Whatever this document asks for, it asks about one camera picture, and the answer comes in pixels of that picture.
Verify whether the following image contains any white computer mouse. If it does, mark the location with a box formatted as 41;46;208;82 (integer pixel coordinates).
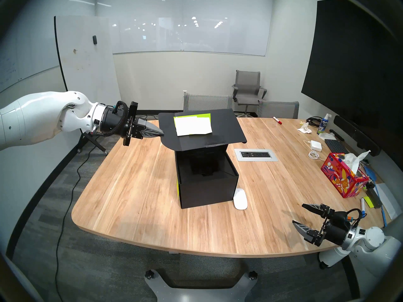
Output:
233;188;248;210

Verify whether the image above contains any black eraser block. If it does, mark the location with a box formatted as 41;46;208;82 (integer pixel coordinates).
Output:
365;188;383;209

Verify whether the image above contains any grey table outlet panel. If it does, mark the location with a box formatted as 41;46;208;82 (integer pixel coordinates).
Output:
234;148;279;162

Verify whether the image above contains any black cardboard box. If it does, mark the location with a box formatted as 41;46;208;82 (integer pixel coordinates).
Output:
157;109;247;210

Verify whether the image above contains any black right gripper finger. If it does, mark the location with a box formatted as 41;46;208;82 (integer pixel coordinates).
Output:
292;221;324;247
302;203;335;219

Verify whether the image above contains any black floor cable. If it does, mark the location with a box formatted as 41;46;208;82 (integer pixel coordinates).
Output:
55;114;148;294

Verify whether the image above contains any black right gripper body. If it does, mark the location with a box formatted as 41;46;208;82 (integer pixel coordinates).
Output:
321;217;351;246

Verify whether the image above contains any white charger cable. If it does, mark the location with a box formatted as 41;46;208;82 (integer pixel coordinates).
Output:
303;140;328;162

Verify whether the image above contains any pale yellow sticky note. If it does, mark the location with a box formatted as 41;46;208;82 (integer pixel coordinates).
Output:
174;116;213;137

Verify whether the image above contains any grey swivel armchair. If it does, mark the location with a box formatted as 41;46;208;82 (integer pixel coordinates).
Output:
232;70;267;118

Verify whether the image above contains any whiteboard cleaner spray bottle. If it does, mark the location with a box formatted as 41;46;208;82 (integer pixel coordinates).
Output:
317;113;332;135

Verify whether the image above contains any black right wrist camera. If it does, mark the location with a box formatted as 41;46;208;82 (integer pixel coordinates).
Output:
332;211;352;226

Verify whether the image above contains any rolling whiteboard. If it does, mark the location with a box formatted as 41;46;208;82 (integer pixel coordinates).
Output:
54;15;137;155

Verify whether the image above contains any glass wall whiteboard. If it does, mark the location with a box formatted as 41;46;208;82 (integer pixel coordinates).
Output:
109;0;274;57
0;18;66;94

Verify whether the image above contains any red floral tissue box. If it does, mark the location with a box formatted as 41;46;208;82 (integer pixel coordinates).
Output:
321;150;371;199

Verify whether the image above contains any black wall screen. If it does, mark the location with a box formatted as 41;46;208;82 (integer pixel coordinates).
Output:
301;0;403;162

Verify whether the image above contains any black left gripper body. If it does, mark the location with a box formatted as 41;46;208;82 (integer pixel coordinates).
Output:
103;101;139;147

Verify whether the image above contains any blue pen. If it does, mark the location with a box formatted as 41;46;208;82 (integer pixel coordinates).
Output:
379;191;387;228

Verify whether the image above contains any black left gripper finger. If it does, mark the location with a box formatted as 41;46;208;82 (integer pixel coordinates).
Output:
136;117;160;131
138;128;165;139

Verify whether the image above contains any grey metal pedestal base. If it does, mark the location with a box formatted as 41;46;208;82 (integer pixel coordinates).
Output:
144;268;258;302

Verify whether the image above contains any wide grey mesh chair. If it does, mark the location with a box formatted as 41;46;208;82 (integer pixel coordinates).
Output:
183;92;233;114

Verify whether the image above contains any black keyboard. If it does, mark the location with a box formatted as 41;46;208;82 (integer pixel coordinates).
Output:
324;139;349;154

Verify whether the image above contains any black video soundbar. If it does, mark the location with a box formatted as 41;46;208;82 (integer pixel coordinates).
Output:
333;115;381;157

